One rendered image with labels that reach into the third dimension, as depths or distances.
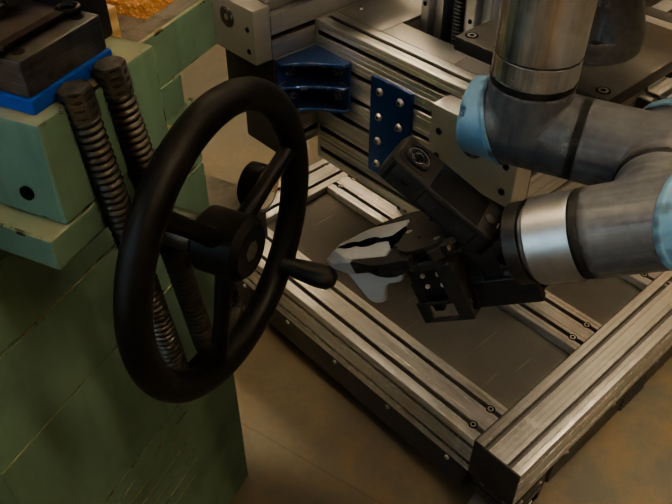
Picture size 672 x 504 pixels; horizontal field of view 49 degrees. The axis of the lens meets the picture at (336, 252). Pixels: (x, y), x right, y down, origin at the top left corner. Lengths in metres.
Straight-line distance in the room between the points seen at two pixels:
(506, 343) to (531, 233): 0.81
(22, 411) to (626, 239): 0.58
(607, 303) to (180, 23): 1.01
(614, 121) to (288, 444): 1.00
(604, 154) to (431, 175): 0.15
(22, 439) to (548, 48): 0.62
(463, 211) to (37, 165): 0.34
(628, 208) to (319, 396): 1.06
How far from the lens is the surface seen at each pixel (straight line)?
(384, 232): 0.71
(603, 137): 0.66
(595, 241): 0.59
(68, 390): 0.85
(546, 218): 0.60
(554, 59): 0.64
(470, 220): 0.63
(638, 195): 0.59
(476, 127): 0.68
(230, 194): 1.03
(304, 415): 1.52
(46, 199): 0.60
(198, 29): 0.87
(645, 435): 1.61
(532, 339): 1.42
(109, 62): 0.60
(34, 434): 0.84
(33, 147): 0.57
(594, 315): 1.50
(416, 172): 0.63
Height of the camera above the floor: 1.23
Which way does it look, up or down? 41 degrees down
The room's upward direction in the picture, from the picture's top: straight up
